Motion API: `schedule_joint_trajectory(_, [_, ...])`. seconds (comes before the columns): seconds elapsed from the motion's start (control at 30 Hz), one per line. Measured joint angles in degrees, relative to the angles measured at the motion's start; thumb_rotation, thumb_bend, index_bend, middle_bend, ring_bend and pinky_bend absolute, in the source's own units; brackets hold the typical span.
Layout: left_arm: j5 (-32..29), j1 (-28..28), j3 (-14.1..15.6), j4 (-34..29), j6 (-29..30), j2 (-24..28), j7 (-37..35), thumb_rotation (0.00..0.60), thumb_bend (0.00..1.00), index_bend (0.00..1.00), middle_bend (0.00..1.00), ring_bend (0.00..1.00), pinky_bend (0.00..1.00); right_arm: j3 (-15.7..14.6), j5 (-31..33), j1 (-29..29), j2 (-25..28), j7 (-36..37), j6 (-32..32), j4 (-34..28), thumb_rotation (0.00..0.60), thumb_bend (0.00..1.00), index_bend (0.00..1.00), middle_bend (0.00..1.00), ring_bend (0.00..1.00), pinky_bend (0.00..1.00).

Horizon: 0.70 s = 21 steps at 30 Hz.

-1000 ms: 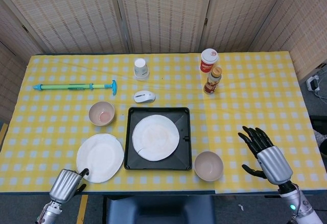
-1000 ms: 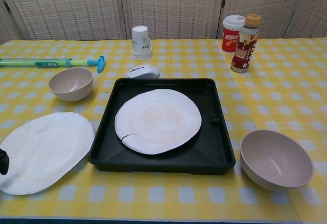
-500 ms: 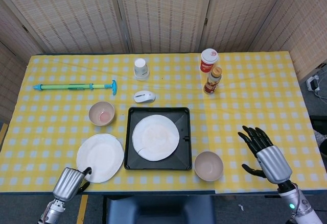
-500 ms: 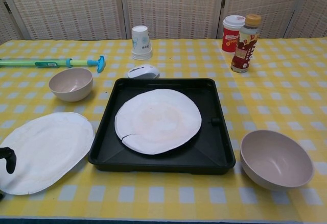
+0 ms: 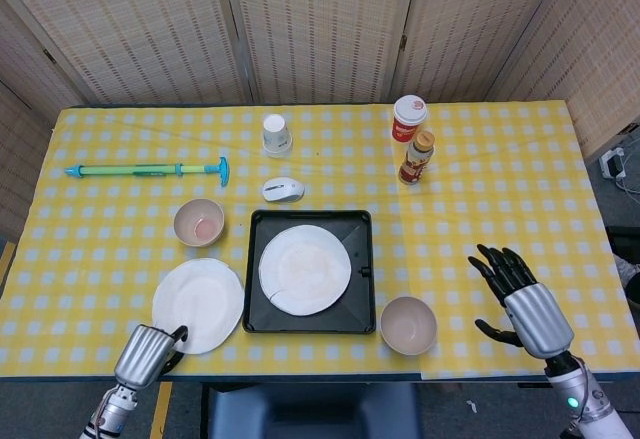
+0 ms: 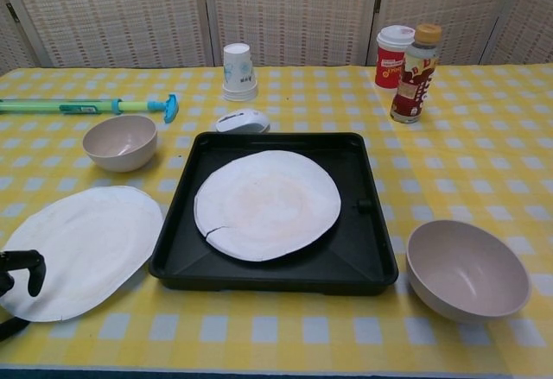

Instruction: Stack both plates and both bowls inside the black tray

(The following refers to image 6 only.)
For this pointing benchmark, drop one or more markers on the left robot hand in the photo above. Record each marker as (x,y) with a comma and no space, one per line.
(36,267)

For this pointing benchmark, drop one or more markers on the white paper plate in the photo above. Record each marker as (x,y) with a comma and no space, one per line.
(86,245)

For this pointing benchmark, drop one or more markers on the beige bowl with pink residue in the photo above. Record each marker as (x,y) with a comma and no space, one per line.
(121,146)

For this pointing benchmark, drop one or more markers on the white paper plate cracked rim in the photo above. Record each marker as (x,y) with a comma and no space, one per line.
(268,206)

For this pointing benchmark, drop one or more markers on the plain beige bowl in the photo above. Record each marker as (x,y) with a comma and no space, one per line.
(466,271)

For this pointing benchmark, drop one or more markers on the black square tray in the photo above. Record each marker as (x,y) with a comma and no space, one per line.
(358,249)

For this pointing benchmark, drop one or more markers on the green and blue water squirter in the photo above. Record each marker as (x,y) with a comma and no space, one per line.
(43,105)

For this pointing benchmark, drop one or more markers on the yellow checked tablecloth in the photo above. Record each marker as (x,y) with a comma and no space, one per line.
(276,336)

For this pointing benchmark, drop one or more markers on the white computer mouse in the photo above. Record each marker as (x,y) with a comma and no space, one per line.
(242,121)

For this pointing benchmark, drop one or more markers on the white paper cup stack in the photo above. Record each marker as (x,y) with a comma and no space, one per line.
(239,72)

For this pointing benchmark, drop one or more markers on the woven folding screen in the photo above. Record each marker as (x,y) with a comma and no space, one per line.
(281,12)

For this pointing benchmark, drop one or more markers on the red coffee cup white lid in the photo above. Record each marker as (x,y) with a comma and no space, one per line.
(389,64)

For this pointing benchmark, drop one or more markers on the drink bottle with gold cap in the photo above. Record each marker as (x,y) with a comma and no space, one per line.
(415,81)

